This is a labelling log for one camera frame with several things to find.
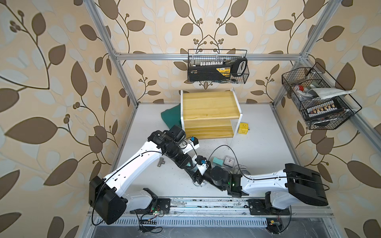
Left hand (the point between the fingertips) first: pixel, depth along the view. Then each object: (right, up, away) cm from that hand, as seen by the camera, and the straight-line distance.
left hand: (189, 164), depth 71 cm
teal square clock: (+16, -2, +13) cm, 21 cm away
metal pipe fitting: (-18, -4, +18) cm, 25 cm away
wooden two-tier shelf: (+9, +24, 0) cm, 26 cm away
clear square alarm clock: (+23, -3, +17) cm, 29 cm away
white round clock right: (+31, -7, +12) cm, 34 cm away
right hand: (0, 0, +3) cm, 3 cm away
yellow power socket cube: (+35, +16, +28) cm, 48 cm away
